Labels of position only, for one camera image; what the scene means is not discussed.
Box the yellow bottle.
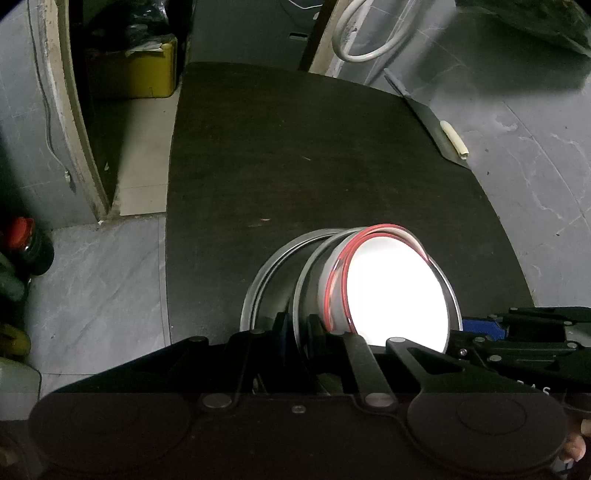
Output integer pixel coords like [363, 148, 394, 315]
[0, 323, 32, 361]

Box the black plastic bag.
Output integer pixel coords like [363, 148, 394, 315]
[124, 0, 185, 44]

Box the kitchen knife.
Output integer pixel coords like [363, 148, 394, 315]
[385, 69, 471, 162]

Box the green bottle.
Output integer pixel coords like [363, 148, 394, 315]
[0, 251, 31, 303]

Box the deep steel bowl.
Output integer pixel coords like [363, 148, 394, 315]
[293, 224, 463, 358]

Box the person's right hand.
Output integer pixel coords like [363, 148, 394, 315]
[556, 415, 591, 463]

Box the red-capped dark bottle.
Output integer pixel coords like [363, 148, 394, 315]
[4, 217, 55, 277]

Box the grey cabinet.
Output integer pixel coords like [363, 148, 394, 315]
[189, 0, 324, 70]

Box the white cylindrical stick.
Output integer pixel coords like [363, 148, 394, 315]
[440, 120, 470, 158]

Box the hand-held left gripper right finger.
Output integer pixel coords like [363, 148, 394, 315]
[305, 315, 546, 408]

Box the white hose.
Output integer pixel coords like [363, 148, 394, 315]
[331, 0, 419, 64]

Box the thin wall cable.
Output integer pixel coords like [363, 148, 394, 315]
[34, 46, 77, 190]

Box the yellow crate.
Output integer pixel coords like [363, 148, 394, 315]
[85, 39, 178, 100]

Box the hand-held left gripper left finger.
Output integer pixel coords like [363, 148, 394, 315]
[65, 314, 298, 411]

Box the white plastic container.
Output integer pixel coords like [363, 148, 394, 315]
[0, 357, 42, 416]

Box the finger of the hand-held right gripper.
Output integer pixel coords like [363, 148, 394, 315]
[450, 330, 591, 370]
[462, 306, 591, 342]

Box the large steel plate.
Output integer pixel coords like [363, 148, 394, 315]
[240, 228, 335, 344]

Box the hanging clear plastic bag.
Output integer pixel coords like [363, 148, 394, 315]
[455, 0, 591, 58]

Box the worn door frame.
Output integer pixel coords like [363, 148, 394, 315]
[28, 0, 114, 222]

